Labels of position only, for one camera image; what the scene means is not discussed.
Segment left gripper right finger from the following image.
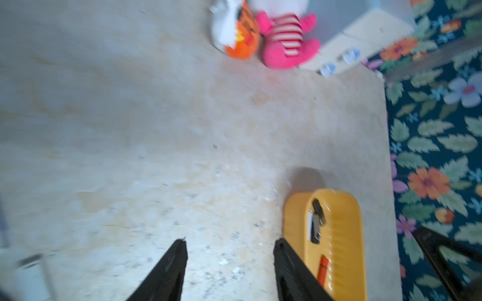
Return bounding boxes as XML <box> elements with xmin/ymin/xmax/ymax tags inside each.
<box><xmin>273</xmin><ymin>238</ymin><xmax>333</xmax><ymax>301</ymax></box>

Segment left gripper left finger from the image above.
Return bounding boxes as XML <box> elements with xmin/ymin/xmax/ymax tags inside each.
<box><xmin>126</xmin><ymin>239</ymin><xmax>188</xmax><ymax>301</ymax></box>

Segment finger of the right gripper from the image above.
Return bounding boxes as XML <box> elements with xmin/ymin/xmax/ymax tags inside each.
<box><xmin>412</xmin><ymin>227</ymin><xmax>481</xmax><ymax>300</ymax></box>

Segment red usb drive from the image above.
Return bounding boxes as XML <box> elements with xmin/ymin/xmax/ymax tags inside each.
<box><xmin>317</xmin><ymin>255</ymin><xmax>330</xmax><ymax>287</ymax></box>

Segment black silver usb drive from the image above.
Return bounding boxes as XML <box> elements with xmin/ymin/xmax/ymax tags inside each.
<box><xmin>308</xmin><ymin>211</ymin><xmax>321</xmax><ymax>245</ymax></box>

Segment white blue-capped usb drive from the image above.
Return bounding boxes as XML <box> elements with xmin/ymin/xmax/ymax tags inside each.
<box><xmin>15</xmin><ymin>254</ymin><xmax>56</xmax><ymax>301</ymax></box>

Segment yellow plastic storage tray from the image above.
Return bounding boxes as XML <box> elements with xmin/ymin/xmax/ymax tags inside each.
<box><xmin>283</xmin><ymin>189</ymin><xmax>367</xmax><ymax>300</ymax></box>

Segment white mini drawer cabinet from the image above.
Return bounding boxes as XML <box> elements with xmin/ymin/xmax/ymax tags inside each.
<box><xmin>299</xmin><ymin>0</ymin><xmax>415</xmax><ymax>77</ymax></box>

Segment pink striped owl plush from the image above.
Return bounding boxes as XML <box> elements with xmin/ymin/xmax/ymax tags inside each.
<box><xmin>248</xmin><ymin>0</ymin><xmax>321</xmax><ymax>70</ymax></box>

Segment small orange tiger plush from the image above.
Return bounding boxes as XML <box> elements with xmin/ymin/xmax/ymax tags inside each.
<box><xmin>210</xmin><ymin>0</ymin><xmax>260</xmax><ymax>60</ymax></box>

